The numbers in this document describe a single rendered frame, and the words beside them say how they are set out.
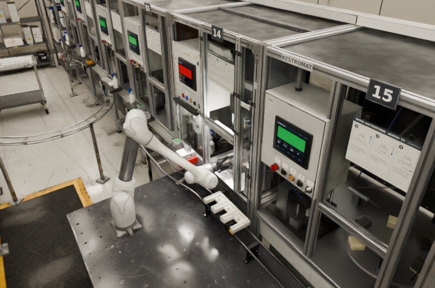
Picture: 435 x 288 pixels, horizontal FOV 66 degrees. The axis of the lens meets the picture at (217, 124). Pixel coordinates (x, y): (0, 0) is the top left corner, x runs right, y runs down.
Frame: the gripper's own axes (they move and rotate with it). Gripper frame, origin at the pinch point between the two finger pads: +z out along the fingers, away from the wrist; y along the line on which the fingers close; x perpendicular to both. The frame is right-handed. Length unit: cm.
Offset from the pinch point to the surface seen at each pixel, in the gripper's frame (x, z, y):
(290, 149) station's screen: -72, -17, 55
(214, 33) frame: 3, -13, 98
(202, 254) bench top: -38, -53, -33
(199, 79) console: 23, -14, 62
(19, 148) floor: 305, -140, -100
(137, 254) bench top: -13, -88, -33
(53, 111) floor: 399, -78, -101
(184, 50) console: 42, -13, 79
